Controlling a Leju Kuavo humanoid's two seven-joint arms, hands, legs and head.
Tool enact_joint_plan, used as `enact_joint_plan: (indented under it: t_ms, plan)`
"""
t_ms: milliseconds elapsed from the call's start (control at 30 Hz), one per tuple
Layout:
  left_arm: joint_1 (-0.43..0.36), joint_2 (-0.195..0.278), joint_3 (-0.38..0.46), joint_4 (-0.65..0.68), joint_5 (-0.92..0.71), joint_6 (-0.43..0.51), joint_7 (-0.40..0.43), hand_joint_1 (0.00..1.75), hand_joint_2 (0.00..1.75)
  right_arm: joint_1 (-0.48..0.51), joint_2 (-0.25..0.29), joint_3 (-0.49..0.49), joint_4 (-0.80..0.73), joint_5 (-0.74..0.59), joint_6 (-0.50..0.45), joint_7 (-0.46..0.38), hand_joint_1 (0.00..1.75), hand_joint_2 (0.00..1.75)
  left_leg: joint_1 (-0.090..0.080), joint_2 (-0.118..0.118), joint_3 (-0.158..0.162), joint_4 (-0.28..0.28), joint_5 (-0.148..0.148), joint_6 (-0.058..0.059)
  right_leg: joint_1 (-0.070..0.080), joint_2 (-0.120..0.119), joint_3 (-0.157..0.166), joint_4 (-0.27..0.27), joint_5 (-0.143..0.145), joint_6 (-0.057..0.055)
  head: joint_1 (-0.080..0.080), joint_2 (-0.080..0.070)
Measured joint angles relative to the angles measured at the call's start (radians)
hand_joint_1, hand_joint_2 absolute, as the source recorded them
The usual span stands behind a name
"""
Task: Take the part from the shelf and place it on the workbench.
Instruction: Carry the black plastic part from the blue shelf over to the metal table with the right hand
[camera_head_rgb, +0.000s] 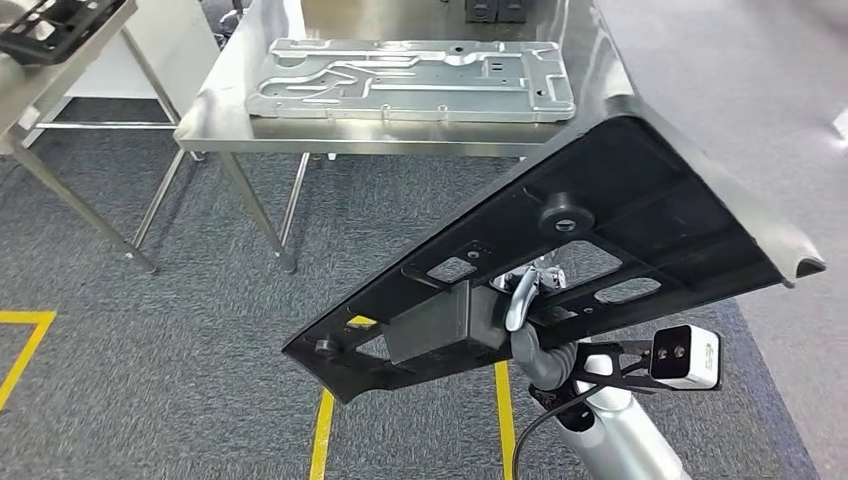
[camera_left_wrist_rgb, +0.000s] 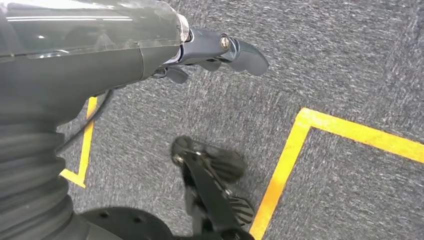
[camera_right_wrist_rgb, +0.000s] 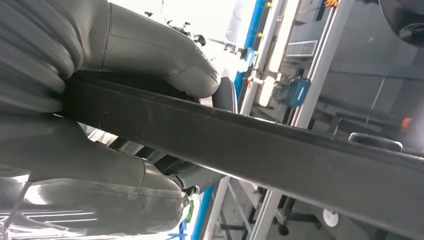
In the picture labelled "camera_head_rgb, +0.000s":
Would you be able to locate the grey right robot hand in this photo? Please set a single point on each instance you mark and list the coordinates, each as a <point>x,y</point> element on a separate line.
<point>533,361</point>

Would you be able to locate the black plastic frame part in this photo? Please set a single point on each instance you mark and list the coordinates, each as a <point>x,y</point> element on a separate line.
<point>662,199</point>
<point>66,26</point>

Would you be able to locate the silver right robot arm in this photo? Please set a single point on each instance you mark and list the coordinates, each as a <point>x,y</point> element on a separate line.
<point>616,437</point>

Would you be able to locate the stainless steel workbench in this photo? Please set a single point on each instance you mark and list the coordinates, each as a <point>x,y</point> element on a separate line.
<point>265,132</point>

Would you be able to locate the yellow floor tape square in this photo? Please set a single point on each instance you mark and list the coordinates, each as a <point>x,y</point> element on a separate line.
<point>321,430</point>
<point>26,318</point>

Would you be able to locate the stamped grey metal plate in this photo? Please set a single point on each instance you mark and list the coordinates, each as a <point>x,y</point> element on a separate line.
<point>397,73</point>

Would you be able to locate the black ribbed case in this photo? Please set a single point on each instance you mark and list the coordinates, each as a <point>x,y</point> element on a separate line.
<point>480,10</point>
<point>513,9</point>

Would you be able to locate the white cabinet with light strip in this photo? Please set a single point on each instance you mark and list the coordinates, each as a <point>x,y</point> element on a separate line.
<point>841,124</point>

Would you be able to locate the stainless steel table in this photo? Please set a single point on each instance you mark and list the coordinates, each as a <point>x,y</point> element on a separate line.
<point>40,86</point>

